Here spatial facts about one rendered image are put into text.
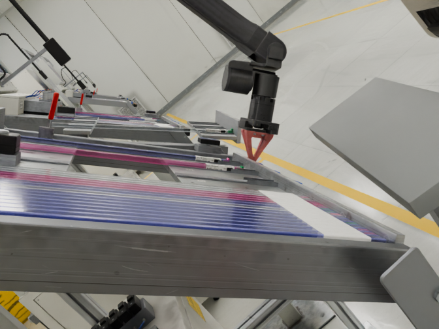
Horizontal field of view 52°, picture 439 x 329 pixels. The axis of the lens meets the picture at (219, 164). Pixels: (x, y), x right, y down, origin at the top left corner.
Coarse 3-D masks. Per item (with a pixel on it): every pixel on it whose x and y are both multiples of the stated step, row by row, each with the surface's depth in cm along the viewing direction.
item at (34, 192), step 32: (0, 192) 47; (32, 192) 49; (64, 192) 51; (96, 192) 53; (128, 192) 56; (160, 192) 58; (192, 192) 61; (224, 192) 65; (256, 192) 68; (160, 224) 44; (192, 224) 45; (224, 224) 47; (256, 224) 49; (288, 224) 51; (320, 224) 54; (352, 224) 56
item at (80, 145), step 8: (24, 136) 92; (32, 136) 93; (64, 144) 94; (72, 144) 95; (80, 144) 95; (88, 144) 95; (96, 144) 96; (120, 152) 97; (128, 152) 98; (136, 152) 98; (144, 152) 99; (152, 152) 99; (160, 152) 100; (168, 152) 101; (224, 160) 103
